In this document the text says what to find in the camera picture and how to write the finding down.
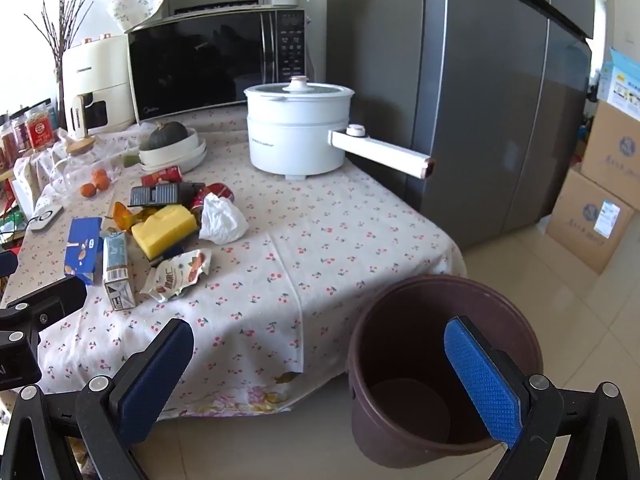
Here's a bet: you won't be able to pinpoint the cardboard boxes stack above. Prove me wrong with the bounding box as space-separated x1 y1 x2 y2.
545 167 636 275

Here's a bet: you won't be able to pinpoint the red cartoon drink can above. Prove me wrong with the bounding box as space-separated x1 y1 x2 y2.
141 166 186 189

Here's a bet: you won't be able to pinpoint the yellow sponge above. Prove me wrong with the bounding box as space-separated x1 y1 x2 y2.
131 205 199 266

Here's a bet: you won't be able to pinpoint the black plastic tray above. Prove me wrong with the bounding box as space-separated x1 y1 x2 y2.
129 183 200 208

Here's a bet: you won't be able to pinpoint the orange peel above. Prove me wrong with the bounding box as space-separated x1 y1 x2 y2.
112 201 151 233

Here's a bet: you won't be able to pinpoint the black microwave oven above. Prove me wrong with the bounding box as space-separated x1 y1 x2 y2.
126 8 307 123

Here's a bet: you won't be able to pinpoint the dried branches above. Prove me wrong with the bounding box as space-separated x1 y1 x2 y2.
22 0 96 81

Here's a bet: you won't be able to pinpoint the red label jar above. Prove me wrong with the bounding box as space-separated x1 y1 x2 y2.
27 107 55 149

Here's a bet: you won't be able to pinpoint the cream air fryer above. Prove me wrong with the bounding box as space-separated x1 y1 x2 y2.
61 34 137 140

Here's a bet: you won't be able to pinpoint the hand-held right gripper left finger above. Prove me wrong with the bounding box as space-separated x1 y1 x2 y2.
0 317 196 480

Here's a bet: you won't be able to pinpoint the white paper bag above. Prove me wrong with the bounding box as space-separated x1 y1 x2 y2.
12 155 51 216

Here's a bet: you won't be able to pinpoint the crushed red soda can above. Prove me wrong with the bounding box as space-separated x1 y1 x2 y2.
190 183 236 226

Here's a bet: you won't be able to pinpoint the white tissue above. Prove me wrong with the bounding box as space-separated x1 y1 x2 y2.
199 192 249 246

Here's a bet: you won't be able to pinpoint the grey milk carton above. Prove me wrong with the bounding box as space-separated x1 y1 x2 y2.
101 230 137 311

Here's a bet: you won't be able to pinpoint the white snack packet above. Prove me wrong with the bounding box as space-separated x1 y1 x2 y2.
139 248 212 303

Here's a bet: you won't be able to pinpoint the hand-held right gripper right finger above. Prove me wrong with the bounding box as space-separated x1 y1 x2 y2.
444 316 640 480

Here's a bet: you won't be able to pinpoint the white electric cooking pot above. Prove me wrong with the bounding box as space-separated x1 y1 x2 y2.
244 76 436 181

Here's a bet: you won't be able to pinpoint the blue white box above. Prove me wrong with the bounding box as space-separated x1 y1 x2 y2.
597 47 640 121

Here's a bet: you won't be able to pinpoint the blue cardboard packet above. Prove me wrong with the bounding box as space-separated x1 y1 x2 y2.
65 216 103 286

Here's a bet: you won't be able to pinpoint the white bowl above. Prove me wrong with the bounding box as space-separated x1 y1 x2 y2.
139 127 201 165

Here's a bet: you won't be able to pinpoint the cherry print tablecloth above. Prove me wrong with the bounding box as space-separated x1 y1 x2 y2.
0 110 466 418

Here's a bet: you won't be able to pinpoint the grey refrigerator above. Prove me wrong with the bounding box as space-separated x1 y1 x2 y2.
326 0 608 251

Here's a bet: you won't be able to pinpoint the clear spice jar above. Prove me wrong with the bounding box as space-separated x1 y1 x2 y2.
0 122 16 167
11 115 32 154

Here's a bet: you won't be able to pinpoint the white plate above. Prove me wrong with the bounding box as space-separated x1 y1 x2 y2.
141 147 207 174

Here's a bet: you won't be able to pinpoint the brown plastic bin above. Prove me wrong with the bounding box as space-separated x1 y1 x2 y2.
348 275 543 470

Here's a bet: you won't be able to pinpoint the dark green pumpkin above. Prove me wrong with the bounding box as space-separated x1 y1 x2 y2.
139 121 190 152

